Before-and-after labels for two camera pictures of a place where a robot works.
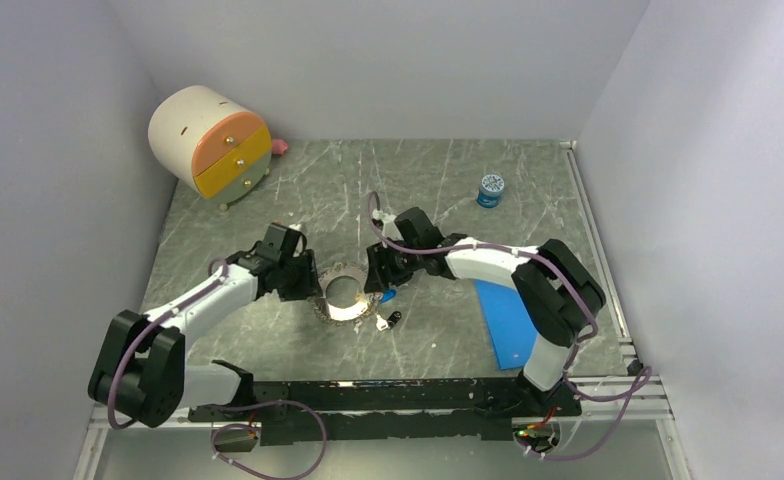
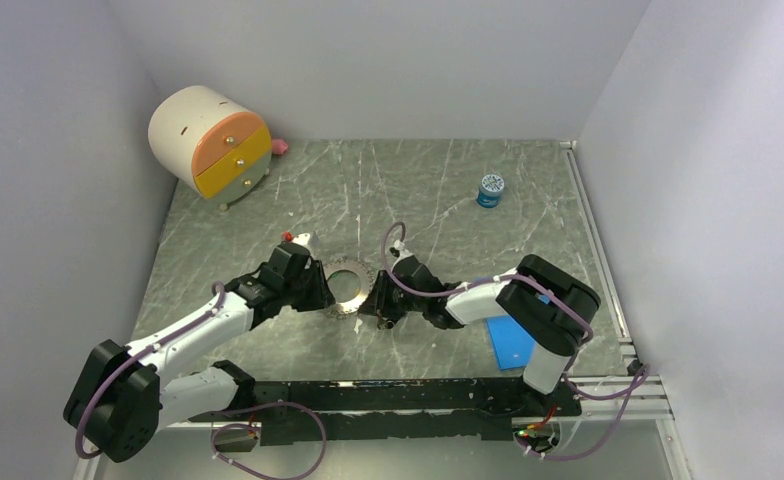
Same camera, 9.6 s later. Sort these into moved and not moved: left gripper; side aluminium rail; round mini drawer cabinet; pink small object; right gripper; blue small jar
Moved: left gripper; right gripper
Not moved: blue small jar; round mini drawer cabinet; pink small object; side aluminium rail
